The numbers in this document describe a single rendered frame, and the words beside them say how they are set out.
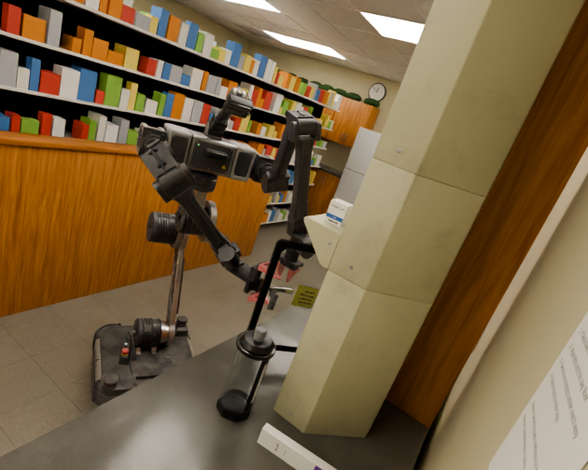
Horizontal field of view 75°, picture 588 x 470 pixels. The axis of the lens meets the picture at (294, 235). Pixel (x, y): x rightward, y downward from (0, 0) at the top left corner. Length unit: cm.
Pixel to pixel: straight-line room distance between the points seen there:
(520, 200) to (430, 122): 44
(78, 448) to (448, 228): 97
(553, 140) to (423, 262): 49
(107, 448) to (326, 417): 55
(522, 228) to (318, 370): 69
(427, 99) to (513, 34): 20
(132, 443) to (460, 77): 108
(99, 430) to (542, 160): 131
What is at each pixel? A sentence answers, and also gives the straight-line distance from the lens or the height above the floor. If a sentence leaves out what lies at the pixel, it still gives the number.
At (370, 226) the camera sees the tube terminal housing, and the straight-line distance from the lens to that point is 94.
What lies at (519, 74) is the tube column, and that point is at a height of 197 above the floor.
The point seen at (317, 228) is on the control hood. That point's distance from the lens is 100.
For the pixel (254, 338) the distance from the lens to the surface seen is 105.
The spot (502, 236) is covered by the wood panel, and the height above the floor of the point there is 161.
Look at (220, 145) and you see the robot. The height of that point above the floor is 151.
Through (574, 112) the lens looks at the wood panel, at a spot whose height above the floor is 197.
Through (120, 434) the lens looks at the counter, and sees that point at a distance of 110.
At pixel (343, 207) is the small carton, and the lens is 102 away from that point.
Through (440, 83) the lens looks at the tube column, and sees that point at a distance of 92.
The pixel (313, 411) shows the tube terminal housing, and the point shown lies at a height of 102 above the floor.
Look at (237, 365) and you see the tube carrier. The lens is 107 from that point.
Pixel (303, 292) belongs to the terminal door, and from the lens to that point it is 127.
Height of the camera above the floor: 176
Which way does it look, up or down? 17 degrees down
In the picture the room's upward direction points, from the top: 19 degrees clockwise
